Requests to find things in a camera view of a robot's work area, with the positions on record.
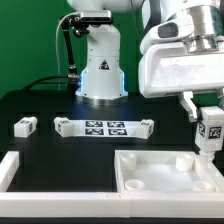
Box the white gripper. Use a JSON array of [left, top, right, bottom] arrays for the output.
[[137, 14, 224, 123]]

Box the black cable bundle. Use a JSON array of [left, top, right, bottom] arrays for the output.
[[23, 19, 83, 92]]

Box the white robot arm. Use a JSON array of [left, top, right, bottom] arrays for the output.
[[67, 0, 224, 122]]

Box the white square tabletop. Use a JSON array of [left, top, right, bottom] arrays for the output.
[[114, 150, 224, 193]]

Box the white U-shaped fence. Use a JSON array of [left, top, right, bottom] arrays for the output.
[[0, 151, 224, 218]]

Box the camera on black mount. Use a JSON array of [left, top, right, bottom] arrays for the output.
[[61, 10, 113, 38]]

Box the white fiducial tag sheet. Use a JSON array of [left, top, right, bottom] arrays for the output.
[[71, 120, 140, 137]]

